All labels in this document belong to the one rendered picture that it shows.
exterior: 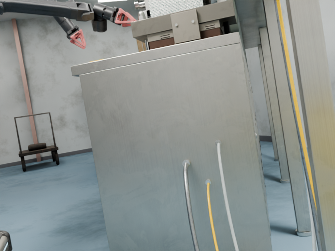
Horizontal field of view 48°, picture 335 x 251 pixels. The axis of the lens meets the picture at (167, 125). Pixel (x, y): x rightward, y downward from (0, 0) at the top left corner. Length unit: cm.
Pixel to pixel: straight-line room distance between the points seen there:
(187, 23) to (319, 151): 78
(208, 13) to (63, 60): 748
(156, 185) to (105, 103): 37
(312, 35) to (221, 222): 82
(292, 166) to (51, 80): 742
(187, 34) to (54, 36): 757
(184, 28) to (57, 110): 738
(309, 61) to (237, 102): 55
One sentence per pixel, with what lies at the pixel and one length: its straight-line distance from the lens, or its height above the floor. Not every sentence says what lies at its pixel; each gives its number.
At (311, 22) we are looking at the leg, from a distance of 87.
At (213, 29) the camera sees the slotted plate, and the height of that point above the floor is 94.
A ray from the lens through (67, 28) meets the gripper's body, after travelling 192.
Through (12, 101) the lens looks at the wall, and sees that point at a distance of 876.
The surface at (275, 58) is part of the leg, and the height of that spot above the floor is 82.
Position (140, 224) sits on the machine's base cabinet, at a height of 24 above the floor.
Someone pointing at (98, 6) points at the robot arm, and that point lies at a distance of 178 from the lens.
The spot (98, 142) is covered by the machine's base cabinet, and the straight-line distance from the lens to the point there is 149.
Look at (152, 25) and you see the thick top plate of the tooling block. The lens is 149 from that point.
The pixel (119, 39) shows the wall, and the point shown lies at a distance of 901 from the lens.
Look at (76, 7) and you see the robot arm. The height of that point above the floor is 117.
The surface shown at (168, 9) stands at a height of 110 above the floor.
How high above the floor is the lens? 67
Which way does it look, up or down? 2 degrees down
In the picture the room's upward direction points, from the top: 9 degrees counter-clockwise
